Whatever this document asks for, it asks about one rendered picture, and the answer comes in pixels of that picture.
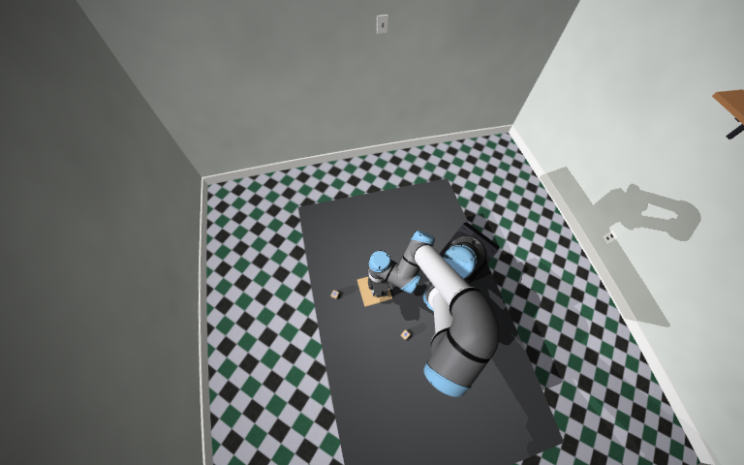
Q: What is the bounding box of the tan flat mat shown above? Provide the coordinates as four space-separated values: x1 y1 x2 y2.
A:
357 277 392 307

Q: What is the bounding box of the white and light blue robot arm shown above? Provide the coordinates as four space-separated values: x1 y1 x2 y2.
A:
369 231 499 397

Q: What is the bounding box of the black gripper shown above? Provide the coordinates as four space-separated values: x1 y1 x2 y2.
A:
368 273 389 297

